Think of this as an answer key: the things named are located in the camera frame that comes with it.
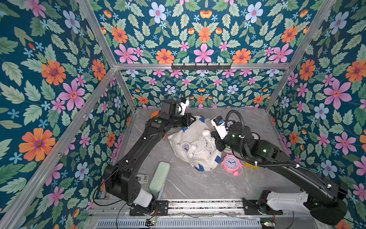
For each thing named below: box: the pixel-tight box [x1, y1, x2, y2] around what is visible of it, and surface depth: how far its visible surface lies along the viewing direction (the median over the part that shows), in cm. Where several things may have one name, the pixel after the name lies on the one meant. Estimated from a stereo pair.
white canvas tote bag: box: [167, 115, 222, 172], surface depth 88 cm
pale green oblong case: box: [149, 161, 171, 193], surface depth 83 cm
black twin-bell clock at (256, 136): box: [251, 132, 261, 140], surface depth 100 cm
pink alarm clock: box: [220, 153, 244, 177], surface depth 88 cm
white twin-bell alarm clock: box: [199, 128, 215, 155], surface depth 71 cm
